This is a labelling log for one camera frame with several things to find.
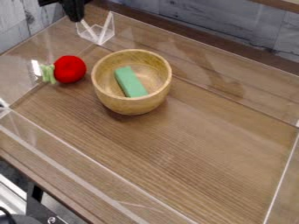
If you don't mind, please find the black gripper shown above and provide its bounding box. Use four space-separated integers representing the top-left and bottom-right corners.
37 0 92 22

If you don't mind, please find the red plush fruit green stem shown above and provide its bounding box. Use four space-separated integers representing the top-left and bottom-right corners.
40 55 87 84

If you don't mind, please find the wooden bowl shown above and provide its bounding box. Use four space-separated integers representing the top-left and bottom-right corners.
91 49 172 116

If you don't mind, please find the green rectangular block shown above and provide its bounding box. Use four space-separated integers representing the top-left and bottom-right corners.
115 66 148 98

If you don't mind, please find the clear acrylic corner bracket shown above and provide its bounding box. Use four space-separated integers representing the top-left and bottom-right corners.
76 12 115 46

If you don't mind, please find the clear acrylic tray wall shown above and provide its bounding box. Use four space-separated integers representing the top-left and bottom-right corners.
0 105 196 224

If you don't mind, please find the black metal table frame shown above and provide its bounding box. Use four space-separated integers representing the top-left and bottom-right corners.
24 182 80 224

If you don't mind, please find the black cable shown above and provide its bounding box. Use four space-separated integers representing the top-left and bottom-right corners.
0 206 16 224

